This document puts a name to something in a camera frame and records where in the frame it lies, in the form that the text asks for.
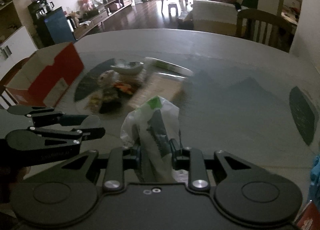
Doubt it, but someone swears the red cardboard box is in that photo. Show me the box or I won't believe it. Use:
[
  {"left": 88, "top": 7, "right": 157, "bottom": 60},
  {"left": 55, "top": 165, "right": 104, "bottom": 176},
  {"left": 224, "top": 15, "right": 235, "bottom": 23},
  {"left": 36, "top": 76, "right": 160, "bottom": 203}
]
[{"left": 5, "top": 42, "right": 84, "bottom": 107}]

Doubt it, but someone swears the blue cloth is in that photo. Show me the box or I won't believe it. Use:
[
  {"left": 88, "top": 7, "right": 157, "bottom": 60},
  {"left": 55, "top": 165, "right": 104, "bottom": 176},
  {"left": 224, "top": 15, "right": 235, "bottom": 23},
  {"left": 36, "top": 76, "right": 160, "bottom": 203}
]
[{"left": 309, "top": 155, "right": 320, "bottom": 207}]

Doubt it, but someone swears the small stool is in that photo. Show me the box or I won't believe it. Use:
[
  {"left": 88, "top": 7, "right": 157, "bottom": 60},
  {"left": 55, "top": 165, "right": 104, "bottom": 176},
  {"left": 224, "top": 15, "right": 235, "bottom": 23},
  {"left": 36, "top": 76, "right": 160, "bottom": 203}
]
[{"left": 168, "top": 3, "right": 178, "bottom": 16}]

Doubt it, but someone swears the plastic bag with packets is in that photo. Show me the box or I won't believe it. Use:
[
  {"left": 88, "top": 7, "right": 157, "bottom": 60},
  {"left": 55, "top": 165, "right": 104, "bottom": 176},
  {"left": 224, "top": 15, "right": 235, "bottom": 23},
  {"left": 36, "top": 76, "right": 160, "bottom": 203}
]
[{"left": 120, "top": 96, "right": 188, "bottom": 183}]

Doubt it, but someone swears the wooden dining chair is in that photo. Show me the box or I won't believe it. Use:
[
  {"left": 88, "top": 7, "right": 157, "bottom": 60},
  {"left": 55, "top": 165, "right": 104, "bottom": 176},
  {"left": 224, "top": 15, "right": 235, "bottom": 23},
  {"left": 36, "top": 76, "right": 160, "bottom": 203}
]
[{"left": 235, "top": 9, "right": 293, "bottom": 52}]

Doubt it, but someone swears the wooden tv console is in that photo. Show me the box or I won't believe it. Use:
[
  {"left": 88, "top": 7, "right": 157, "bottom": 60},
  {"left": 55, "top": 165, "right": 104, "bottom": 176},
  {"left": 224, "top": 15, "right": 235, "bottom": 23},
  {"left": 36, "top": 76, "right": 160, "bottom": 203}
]
[{"left": 73, "top": 0, "right": 132, "bottom": 40}]

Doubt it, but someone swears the white sofa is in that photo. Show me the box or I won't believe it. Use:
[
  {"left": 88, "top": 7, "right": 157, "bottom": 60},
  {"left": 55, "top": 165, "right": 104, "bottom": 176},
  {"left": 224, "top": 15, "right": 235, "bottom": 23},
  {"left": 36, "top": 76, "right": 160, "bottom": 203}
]
[{"left": 192, "top": 0, "right": 238, "bottom": 36}]

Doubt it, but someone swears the white green tube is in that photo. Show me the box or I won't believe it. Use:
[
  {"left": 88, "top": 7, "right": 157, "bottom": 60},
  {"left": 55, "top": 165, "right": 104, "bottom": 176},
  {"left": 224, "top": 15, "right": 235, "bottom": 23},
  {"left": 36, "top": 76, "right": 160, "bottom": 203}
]
[{"left": 144, "top": 57, "right": 194, "bottom": 77}]

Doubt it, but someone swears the blue cabinet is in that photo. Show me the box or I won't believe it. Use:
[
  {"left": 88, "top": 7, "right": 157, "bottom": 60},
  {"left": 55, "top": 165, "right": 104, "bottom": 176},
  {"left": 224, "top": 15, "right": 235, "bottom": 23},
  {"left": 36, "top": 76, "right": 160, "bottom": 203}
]
[{"left": 36, "top": 7, "right": 76, "bottom": 47}]

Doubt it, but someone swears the beige tissue pack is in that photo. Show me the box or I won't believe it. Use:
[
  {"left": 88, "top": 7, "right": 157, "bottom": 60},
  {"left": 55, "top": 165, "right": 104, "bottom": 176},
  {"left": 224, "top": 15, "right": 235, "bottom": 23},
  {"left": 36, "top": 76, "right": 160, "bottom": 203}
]
[{"left": 126, "top": 73, "right": 187, "bottom": 110}]

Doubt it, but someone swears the grey ceramic dish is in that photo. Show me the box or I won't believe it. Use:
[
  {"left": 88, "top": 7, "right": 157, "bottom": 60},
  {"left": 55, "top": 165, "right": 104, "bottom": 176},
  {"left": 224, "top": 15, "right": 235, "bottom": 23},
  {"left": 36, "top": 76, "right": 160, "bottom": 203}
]
[{"left": 111, "top": 62, "right": 144, "bottom": 75}]

